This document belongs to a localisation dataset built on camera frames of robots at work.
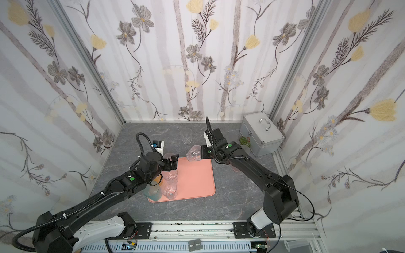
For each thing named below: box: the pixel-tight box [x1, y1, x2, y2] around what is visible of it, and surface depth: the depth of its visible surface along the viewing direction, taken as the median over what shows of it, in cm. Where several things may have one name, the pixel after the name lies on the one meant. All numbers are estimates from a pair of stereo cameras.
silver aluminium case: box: [239, 111, 285, 158], surface depth 98 cm
